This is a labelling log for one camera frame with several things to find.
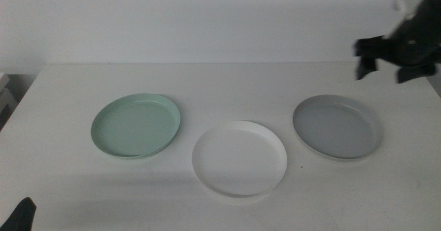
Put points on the white shallow bowl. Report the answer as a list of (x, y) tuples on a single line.
[(239, 160)]

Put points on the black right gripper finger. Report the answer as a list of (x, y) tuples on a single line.
[(415, 73), (366, 67)]

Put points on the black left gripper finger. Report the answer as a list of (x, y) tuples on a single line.
[(20, 217)]

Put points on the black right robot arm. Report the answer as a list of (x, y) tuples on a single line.
[(429, 17)]

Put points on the grey shallow bowl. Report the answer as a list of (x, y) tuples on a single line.
[(336, 129)]

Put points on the mint green shallow bowl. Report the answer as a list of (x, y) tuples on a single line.
[(134, 127)]

